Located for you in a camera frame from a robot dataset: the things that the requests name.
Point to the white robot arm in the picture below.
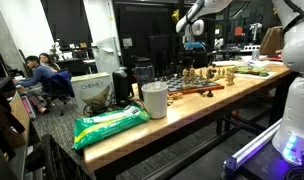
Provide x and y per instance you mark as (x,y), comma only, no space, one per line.
(289,138)

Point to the wooden framed chess board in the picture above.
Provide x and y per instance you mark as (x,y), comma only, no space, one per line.
(176,85)

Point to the white ceramic mug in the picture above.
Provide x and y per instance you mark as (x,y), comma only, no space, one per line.
(155,99)

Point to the dark glass jar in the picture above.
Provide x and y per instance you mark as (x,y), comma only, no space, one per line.
(144,72)

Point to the white chemex box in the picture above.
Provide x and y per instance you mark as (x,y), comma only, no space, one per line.
(91,88)

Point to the green plastic wipes package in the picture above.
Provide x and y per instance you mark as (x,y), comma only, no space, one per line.
(89,130)

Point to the blue office chair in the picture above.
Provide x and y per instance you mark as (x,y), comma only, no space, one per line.
(59,87)

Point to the green patterned mat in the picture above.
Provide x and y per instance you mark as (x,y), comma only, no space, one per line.
(257,71)

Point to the person in background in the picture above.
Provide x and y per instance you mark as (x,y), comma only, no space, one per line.
(45,60)

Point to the person in blue sweater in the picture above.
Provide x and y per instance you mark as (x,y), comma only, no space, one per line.
(37,85)

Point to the cardboard box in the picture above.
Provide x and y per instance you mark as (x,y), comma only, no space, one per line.
(272,41)

